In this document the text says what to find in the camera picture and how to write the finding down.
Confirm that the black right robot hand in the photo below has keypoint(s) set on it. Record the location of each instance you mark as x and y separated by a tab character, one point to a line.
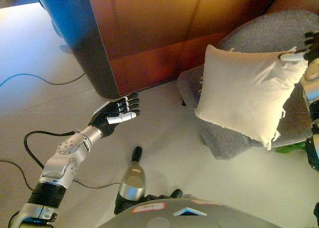
312	51

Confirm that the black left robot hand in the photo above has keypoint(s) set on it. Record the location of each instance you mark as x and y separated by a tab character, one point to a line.
109	113

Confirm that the cream fringed pillow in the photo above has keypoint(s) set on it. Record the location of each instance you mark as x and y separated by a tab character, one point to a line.
244	88

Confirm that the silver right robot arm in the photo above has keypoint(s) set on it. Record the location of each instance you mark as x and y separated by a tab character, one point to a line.
311	88

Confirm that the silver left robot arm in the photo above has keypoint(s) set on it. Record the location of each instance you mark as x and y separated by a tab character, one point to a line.
64	148

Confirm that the grey upholstered armchair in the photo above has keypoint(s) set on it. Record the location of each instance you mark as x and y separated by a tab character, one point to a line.
261	31

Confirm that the silver left robot leg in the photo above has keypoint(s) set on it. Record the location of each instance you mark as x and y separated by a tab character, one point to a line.
132	185

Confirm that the silver robot leg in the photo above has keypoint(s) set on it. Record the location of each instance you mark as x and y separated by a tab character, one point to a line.
132	185
177	193

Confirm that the small green object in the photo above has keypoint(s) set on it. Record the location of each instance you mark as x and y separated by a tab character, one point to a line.
286	149

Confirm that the silver right robot leg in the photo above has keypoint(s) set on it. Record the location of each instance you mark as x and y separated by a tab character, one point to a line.
177	193

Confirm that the grey robot torso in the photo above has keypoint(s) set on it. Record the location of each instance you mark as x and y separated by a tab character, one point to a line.
199	220

